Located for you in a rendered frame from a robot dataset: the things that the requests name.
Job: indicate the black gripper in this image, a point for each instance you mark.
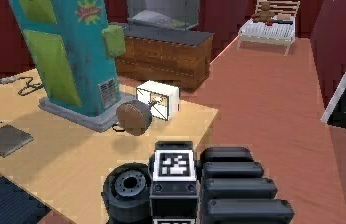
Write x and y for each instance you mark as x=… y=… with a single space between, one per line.
x=127 y=193

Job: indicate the teal and green arcade machine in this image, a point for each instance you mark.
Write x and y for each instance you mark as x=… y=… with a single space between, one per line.
x=71 y=60

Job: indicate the brown wooden chest of drawers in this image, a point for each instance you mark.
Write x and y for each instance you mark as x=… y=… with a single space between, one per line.
x=167 y=56

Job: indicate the light wooden desk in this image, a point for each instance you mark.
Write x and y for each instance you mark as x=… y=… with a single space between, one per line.
x=81 y=150

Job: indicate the dark blue ribbed chair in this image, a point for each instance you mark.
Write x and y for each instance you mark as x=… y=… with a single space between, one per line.
x=7 y=203

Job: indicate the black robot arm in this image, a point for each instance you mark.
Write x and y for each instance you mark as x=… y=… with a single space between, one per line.
x=224 y=186

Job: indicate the white slatted bed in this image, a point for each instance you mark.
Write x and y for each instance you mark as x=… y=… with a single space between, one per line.
x=268 y=31

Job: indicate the brown round desk lamp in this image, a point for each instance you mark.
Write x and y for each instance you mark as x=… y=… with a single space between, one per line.
x=133 y=117

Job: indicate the white square alarm clock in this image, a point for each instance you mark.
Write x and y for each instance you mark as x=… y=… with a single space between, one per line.
x=159 y=98

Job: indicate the brown teddy bear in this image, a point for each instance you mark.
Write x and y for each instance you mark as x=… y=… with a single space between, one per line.
x=264 y=15

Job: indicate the grey flat laptop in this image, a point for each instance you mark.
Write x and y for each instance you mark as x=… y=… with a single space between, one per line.
x=6 y=140

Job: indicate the glass tank with grey bedding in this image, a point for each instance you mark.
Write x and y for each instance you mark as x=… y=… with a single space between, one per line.
x=162 y=15

